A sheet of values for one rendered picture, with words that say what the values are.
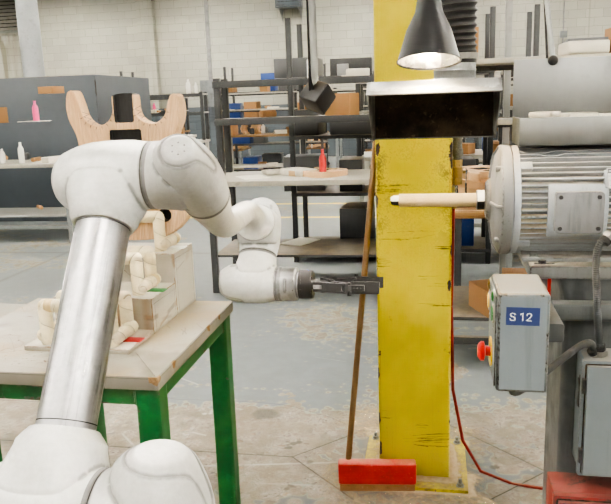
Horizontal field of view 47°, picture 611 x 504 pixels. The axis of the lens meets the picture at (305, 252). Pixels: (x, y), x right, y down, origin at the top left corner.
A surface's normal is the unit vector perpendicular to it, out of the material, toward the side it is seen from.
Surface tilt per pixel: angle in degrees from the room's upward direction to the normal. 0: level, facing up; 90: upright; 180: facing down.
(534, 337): 90
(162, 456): 6
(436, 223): 90
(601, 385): 90
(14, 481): 51
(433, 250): 90
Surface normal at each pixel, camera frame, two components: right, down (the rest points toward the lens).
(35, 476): -0.13, -0.44
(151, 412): -0.18, 0.22
